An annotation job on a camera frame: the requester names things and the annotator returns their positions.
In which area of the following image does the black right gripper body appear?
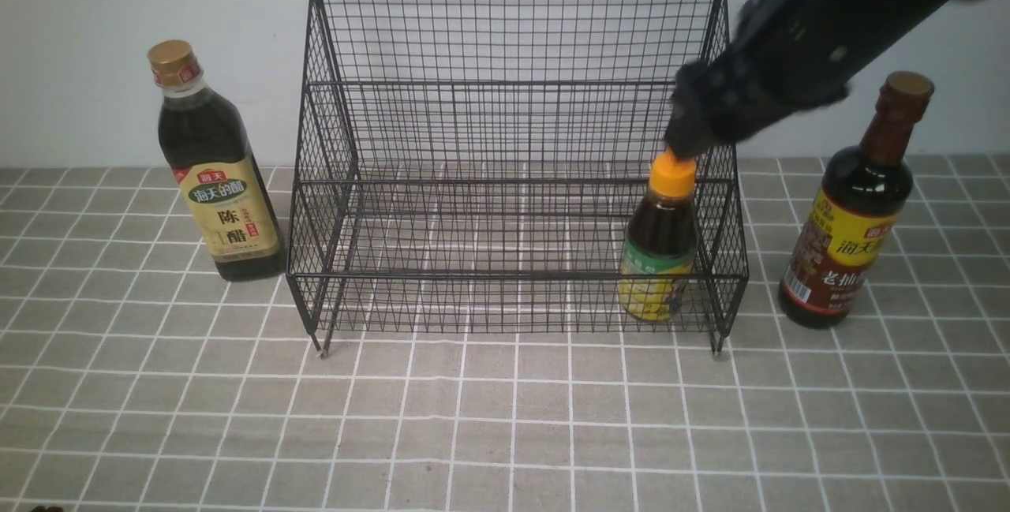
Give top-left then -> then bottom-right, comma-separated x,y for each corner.
664,54 -> 798,161

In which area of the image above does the vinegar bottle with gold cap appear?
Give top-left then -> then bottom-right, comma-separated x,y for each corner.
147,39 -> 284,282

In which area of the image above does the black wire mesh shelf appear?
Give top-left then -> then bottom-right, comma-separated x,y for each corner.
287,0 -> 750,357

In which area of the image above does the soy sauce bottle brown cap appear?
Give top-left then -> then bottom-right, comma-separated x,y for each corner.
778,71 -> 935,329

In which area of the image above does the small bottle with orange cap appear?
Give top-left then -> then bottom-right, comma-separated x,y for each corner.
618,148 -> 698,323

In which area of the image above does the grey checked tablecloth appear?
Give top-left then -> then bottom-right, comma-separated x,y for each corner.
2,153 -> 1008,511

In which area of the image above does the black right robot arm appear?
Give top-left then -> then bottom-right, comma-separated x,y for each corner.
664,0 -> 951,160

